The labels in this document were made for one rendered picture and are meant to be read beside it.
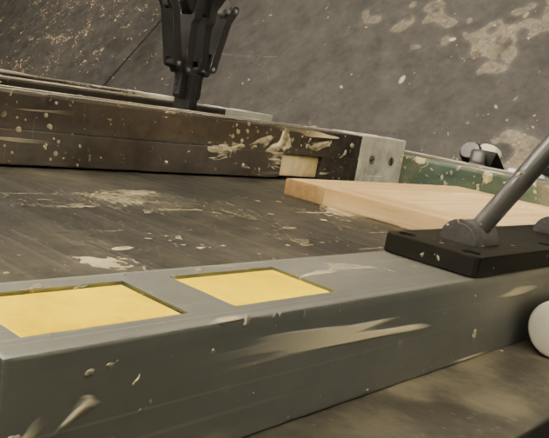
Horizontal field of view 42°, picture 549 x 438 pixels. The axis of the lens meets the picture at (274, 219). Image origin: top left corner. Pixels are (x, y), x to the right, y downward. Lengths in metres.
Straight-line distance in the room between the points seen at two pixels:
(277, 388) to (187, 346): 0.05
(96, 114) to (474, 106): 1.83
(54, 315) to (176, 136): 0.64
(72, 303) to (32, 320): 0.02
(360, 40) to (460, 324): 2.58
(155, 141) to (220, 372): 0.61
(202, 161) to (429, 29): 1.99
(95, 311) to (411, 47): 2.57
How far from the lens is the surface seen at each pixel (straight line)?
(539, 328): 0.39
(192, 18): 0.97
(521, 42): 2.59
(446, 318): 0.32
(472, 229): 0.36
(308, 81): 2.85
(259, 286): 0.25
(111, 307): 0.20
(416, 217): 0.71
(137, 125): 0.79
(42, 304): 0.20
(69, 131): 0.74
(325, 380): 0.25
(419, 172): 1.19
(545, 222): 0.47
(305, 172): 1.00
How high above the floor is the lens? 1.80
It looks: 46 degrees down
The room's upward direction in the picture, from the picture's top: 42 degrees counter-clockwise
